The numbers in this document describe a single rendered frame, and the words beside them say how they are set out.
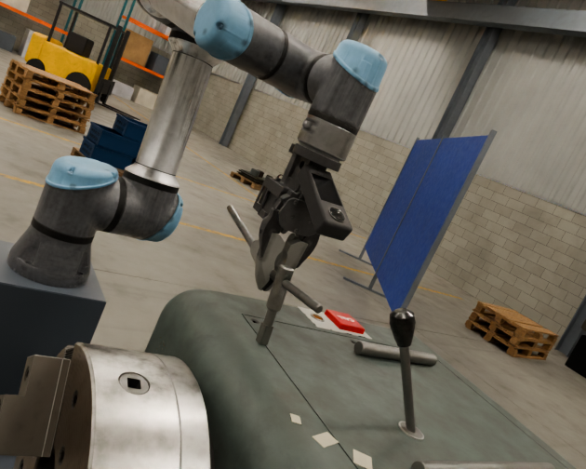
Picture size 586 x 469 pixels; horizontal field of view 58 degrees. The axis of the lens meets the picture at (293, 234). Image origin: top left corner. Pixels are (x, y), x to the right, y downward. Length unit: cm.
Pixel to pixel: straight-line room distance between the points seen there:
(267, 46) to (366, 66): 13
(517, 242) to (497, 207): 94
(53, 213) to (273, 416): 61
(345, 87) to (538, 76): 1233
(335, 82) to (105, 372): 45
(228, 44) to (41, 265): 57
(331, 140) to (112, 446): 45
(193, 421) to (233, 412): 6
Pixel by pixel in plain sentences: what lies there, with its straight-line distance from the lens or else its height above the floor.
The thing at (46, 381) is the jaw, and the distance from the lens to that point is 68.
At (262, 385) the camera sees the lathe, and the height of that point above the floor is 125.
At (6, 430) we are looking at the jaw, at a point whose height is 114.
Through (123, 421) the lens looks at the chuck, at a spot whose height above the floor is 122.
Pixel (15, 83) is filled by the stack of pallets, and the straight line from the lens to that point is 996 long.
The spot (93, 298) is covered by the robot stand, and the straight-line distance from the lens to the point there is 110.
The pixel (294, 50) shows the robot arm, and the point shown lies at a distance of 78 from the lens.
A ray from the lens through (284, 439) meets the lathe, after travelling 60.
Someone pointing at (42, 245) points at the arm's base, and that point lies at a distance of 108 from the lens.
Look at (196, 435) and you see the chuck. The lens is 60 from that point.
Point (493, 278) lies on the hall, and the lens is 1187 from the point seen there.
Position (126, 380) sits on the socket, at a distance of 61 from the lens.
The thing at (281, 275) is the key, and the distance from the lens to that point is 73.
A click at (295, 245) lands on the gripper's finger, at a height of 140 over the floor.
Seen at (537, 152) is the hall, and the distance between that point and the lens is 1223.
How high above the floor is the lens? 154
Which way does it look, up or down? 10 degrees down
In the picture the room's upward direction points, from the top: 25 degrees clockwise
